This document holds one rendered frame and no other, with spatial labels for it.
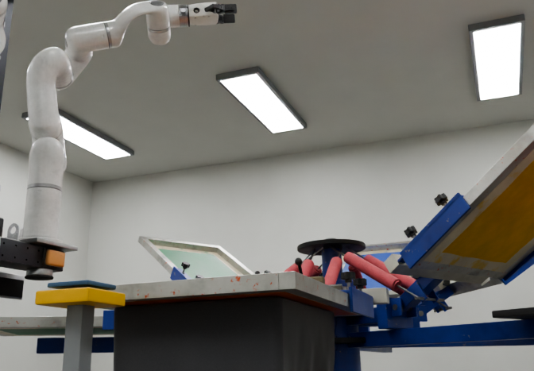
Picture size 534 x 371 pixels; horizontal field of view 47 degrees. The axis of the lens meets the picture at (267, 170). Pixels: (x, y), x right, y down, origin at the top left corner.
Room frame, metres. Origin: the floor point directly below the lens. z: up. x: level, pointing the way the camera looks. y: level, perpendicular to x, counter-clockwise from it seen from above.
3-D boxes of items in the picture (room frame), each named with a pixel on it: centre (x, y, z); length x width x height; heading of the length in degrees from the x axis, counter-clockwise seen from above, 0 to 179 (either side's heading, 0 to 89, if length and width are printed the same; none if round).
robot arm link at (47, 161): (1.70, 0.64, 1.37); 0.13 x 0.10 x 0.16; 14
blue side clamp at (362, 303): (1.90, -0.26, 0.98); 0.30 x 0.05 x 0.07; 160
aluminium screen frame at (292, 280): (1.78, 0.08, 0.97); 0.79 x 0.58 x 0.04; 160
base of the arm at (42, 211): (1.70, 0.66, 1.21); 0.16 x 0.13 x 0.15; 66
